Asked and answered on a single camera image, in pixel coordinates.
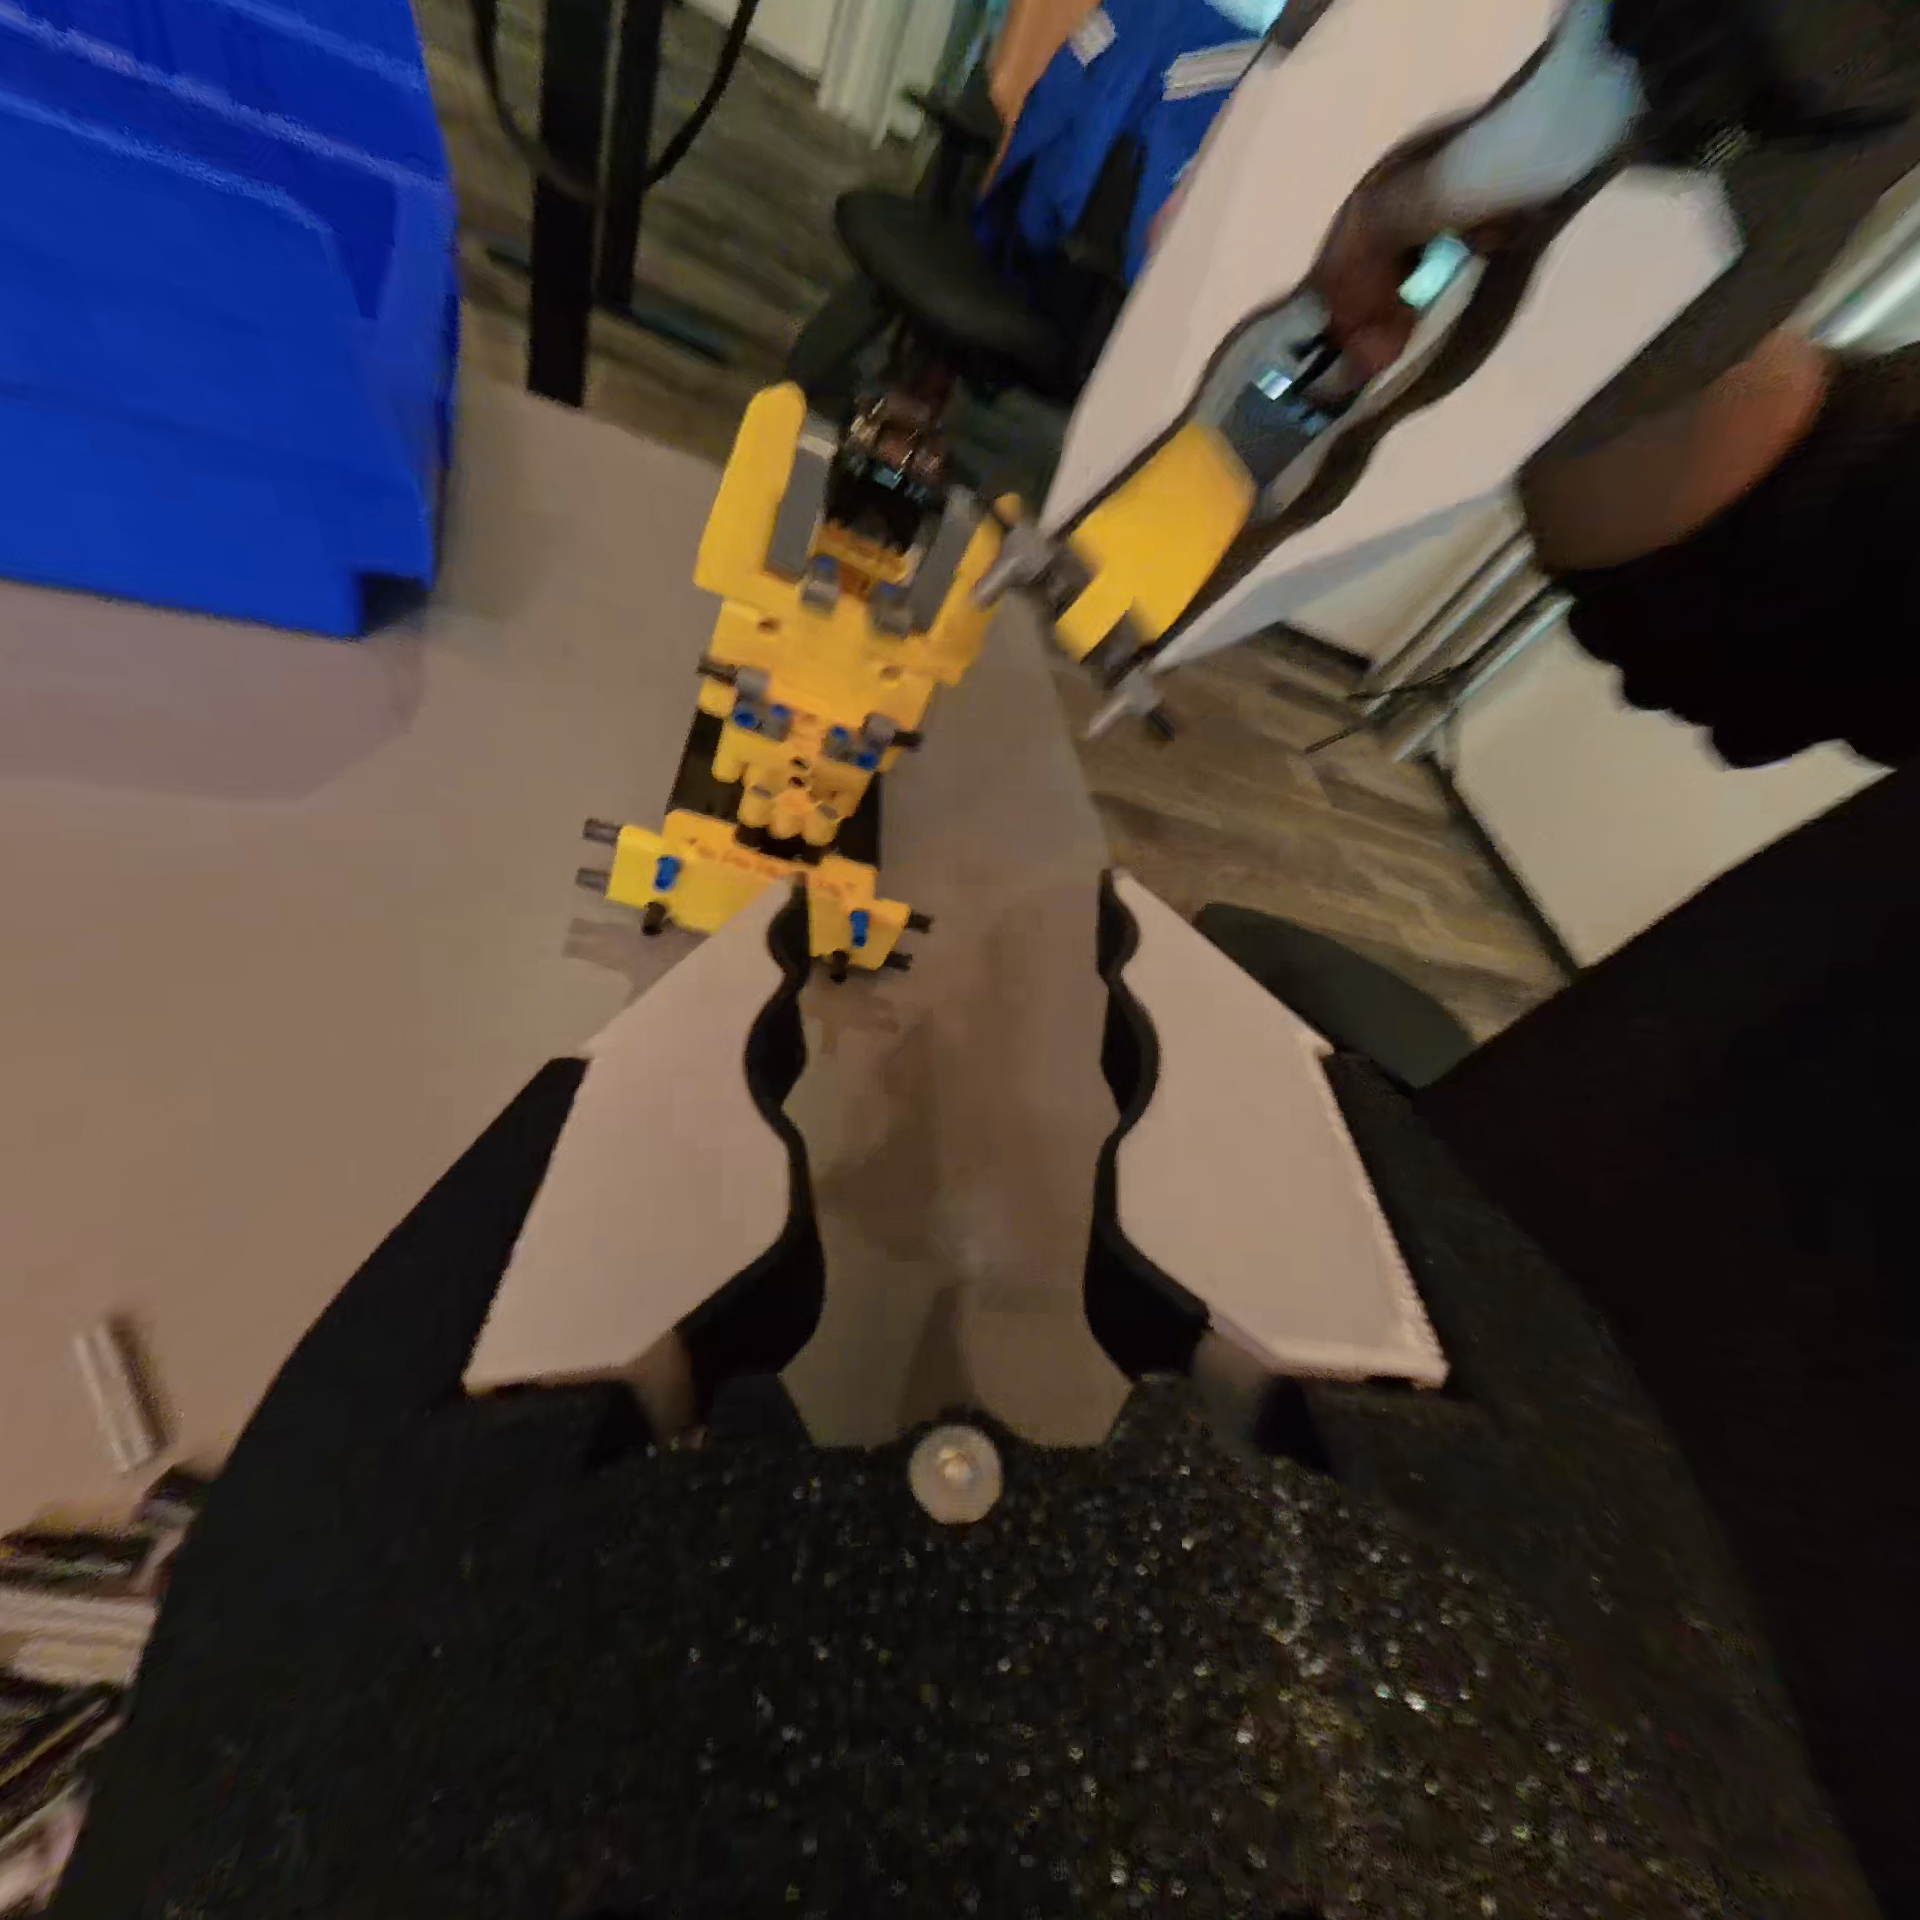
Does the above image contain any white toy axle piece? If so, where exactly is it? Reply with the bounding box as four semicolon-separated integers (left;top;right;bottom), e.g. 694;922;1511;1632
70;1315;172;1477

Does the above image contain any person's right forearm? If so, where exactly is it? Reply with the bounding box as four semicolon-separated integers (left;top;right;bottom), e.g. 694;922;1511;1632
1560;345;1920;769

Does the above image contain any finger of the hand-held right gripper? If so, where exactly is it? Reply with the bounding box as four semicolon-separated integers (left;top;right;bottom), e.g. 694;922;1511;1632
1037;0;1577;534
1148;156;1747;674

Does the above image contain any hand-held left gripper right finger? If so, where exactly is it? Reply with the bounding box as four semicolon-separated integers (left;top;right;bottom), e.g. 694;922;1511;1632
1084;868;1451;1425

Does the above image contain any black office chair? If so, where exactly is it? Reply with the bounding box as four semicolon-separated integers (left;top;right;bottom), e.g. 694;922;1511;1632
788;133;1158;499

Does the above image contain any blue striped jacket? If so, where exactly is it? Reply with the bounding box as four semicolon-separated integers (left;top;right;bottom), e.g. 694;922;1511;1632
974;0;1278;289

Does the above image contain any yellow toy brick block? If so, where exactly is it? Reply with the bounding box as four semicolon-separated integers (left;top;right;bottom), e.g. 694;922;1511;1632
980;417;1264;744

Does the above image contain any metal door rail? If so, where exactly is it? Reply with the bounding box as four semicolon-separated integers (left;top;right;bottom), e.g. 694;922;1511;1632
1302;537;1579;755

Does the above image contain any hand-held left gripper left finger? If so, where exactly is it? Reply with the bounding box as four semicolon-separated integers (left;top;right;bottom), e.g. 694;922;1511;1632
461;881;831;1442

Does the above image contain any person's black clothed torso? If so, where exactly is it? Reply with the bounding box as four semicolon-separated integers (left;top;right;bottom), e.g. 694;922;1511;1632
1416;763;1920;1920

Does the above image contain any blue plastic bin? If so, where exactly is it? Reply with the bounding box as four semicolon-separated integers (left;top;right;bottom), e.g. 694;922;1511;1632
0;0;461;641

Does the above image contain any black cable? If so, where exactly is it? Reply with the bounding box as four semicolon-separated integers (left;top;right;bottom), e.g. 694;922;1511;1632
469;0;763;208

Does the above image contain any yellow toy brick model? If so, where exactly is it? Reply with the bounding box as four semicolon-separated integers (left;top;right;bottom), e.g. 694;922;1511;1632
576;359;1027;987

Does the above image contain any black metal table leg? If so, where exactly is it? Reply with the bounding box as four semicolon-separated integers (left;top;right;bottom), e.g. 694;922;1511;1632
524;0;671;410

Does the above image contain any pile of toy brick parts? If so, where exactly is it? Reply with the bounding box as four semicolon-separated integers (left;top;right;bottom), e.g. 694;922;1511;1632
0;1477;208;1910

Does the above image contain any person's right hand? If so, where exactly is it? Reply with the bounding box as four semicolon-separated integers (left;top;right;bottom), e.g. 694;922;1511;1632
1517;321;1839;579

